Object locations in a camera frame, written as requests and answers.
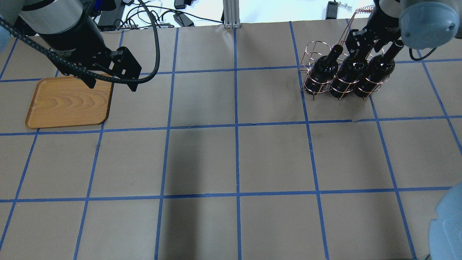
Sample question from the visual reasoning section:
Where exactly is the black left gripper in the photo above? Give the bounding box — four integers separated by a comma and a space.
54, 47, 142, 92

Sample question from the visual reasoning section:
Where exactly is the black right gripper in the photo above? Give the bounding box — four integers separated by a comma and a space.
345, 14, 401, 57

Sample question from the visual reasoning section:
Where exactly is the dark wine bottle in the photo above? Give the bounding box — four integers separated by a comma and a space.
305, 44, 343, 96
330, 50, 370, 99
353, 39, 404, 99

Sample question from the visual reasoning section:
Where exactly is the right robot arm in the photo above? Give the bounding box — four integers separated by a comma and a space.
342, 0, 461, 56

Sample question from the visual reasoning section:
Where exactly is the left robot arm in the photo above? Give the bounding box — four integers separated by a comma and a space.
1, 0, 141, 92

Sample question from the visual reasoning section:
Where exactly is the wooden tray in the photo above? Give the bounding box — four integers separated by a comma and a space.
25, 76, 114, 129

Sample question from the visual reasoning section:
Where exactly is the black power adapter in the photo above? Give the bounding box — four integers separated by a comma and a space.
325, 0, 339, 20

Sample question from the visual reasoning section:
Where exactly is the copper wire bottle basket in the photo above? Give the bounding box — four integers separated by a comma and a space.
300, 5, 386, 100

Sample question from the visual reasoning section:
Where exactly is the black braided cable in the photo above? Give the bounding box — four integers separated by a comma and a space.
0, 0, 160, 85

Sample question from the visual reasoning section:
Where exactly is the aluminium frame post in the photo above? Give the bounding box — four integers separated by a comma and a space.
223, 0, 241, 29

